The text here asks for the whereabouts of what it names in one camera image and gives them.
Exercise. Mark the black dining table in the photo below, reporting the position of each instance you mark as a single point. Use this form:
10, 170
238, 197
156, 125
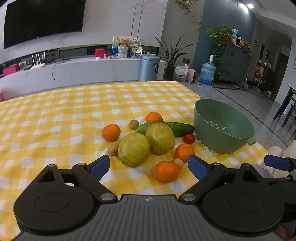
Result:
286, 104

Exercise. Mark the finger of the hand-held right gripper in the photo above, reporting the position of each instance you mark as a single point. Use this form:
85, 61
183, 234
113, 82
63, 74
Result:
276, 162

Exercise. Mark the bottles on cabinet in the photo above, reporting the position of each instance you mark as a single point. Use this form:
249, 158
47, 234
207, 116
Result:
237, 37

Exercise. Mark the white box behind bin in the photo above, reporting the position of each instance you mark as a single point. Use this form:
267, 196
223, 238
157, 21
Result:
163, 67

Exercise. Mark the white marble media console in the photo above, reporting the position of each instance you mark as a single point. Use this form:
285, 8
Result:
92, 69

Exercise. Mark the illustrated picture board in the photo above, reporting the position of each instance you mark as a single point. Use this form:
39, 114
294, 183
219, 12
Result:
135, 45

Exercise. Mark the hanging vine plant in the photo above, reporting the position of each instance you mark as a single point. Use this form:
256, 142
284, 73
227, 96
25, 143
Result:
189, 10

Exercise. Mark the white plastic bag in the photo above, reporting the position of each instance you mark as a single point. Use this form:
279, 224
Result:
181, 72

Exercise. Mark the cluttered dark shelf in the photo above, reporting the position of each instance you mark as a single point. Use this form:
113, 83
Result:
263, 71

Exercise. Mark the purple textured mat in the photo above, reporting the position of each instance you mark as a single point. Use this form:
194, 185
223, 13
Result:
260, 170

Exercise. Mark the white woven basket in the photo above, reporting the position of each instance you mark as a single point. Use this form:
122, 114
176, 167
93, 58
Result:
122, 52

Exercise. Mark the grey-blue trash bin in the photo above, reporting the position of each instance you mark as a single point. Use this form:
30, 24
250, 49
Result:
149, 68

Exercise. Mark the dark green cucumber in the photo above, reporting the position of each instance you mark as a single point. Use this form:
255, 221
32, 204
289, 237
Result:
179, 128

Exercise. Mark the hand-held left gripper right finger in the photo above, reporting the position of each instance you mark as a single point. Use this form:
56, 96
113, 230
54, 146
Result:
197, 166

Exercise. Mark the small brown kiwi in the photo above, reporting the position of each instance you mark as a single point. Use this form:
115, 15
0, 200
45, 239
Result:
178, 163
133, 124

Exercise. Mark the trailing green pothos plant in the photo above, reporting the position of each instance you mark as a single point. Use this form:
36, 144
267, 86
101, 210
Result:
218, 39

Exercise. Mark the white router with antennas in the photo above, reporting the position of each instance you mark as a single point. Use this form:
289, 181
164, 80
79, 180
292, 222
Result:
37, 63

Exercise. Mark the green colander bowl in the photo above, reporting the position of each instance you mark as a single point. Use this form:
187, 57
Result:
231, 139

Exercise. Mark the red box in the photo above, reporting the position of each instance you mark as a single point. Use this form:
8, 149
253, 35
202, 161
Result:
100, 52

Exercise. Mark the black wall television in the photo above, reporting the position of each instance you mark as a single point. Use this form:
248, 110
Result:
41, 20

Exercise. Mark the small potato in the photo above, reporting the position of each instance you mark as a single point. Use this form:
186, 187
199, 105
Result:
113, 149

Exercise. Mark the pink storage box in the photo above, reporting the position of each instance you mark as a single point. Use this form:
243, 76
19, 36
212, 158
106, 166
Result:
10, 69

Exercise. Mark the black wall socket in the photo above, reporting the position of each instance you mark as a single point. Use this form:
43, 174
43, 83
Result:
186, 60

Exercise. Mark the yellow checked tablecloth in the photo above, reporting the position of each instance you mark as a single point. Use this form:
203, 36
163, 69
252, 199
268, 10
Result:
69, 115

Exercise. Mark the orange mandarin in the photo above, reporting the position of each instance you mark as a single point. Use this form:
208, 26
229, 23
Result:
153, 117
111, 132
184, 153
167, 171

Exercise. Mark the potted long-leaf plant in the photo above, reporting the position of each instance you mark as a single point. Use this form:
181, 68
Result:
171, 59

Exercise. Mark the ceiling spot light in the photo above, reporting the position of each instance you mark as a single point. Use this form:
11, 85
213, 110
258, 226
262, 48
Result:
251, 5

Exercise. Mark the dark grey drawer cabinet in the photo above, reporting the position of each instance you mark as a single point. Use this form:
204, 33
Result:
233, 64

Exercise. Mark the blue water jug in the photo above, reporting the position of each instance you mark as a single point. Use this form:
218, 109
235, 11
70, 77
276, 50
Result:
207, 71

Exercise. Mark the white cylinder object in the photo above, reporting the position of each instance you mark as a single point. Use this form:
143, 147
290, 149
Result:
289, 149

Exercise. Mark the small red tomato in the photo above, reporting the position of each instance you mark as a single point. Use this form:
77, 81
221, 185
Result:
189, 138

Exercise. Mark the large yellow-green citrus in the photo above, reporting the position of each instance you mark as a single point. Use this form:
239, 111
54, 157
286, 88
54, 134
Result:
133, 150
160, 138

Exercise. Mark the pink small appliance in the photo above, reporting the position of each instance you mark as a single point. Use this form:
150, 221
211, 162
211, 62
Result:
192, 75

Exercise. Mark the light green cucumber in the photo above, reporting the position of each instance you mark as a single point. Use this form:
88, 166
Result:
143, 128

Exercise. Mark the brown teddy bear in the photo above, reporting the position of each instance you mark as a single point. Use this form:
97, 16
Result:
124, 41

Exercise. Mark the grey soundbar speaker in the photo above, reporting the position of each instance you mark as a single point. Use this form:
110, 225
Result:
73, 52

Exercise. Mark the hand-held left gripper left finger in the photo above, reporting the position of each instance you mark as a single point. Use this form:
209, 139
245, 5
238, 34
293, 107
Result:
100, 168

